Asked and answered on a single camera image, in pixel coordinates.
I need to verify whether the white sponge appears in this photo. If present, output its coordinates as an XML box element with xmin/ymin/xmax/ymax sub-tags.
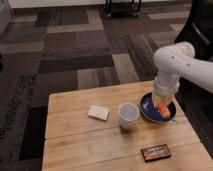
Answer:
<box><xmin>88</xmin><ymin>105</ymin><xmax>109</xmax><ymax>121</ymax></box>

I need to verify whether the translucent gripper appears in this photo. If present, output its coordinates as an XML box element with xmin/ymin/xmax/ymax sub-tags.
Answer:
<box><xmin>152</xmin><ymin>77</ymin><xmax>180</xmax><ymax>110</ymax></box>

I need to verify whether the orange carrot-like pepper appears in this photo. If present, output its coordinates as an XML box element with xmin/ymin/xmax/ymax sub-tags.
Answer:
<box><xmin>158</xmin><ymin>101</ymin><xmax>170</xmax><ymax>118</ymax></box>

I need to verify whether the black wheeled cart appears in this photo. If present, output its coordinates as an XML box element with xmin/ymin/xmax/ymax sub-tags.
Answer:
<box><xmin>104</xmin><ymin>0</ymin><xmax>142</xmax><ymax>19</ymax></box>

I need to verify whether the dark snack box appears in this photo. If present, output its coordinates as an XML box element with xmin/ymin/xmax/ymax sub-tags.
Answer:
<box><xmin>141</xmin><ymin>144</ymin><xmax>171</xmax><ymax>162</ymax></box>

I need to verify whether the black office chair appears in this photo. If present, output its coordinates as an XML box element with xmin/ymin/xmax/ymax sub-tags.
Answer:
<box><xmin>173</xmin><ymin>0</ymin><xmax>213</xmax><ymax>114</ymax></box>

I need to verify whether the dark blue plate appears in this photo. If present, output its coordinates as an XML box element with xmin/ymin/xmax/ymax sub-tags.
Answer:
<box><xmin>139</xmin><ymin>93</ymin><xmax>176</xmax><ymax>124</ymax></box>

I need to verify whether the white paper cup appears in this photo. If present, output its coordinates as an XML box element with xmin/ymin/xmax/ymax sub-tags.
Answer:
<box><xmin>119</xmin><ymin>103</ymin><xmax>140</xmax><ymax>129</ymax></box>

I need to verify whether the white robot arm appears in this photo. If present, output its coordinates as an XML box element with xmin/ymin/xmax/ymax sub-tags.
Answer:
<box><xmin>152</xmin><ymin>42</ymin><xmax>213</xmax><ymax>107</ymax></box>

